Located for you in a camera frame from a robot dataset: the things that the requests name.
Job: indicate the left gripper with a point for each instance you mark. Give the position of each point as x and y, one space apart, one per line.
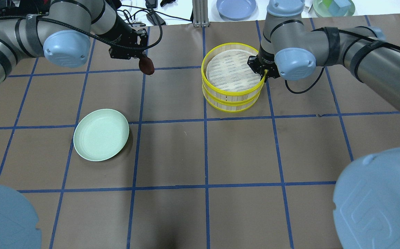
119 31

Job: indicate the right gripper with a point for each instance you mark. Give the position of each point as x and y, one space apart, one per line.
265 61

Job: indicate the brown steamed bun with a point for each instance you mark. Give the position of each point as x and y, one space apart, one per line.
147 68

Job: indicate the yellow bamboo steamer tray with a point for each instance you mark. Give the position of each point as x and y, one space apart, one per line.
229 103

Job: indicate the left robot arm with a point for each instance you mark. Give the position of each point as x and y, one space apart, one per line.
63 37

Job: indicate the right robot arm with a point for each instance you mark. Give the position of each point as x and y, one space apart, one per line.
272 169

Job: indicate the black power adapter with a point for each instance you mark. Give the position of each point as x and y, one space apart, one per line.
155 19

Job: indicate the blue plate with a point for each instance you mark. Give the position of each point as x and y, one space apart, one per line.
236 9

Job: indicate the green plate with blocks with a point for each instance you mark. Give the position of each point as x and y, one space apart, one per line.
334 8

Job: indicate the light green plate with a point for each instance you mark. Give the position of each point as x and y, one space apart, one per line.
101 135

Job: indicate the aluminium frame post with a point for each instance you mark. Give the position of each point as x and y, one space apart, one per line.
200 13

